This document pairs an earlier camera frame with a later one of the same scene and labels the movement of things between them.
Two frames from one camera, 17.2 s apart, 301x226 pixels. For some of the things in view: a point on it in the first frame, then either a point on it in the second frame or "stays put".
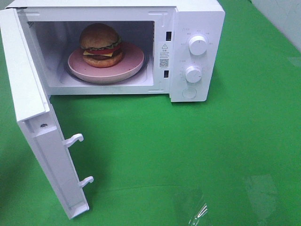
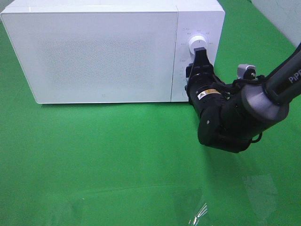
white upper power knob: x=197 y=45 stays put
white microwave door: x=35 y=116 -> x=95 y=57
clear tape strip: x=194 y=220 stays put
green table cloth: x=233 y=160 stays put
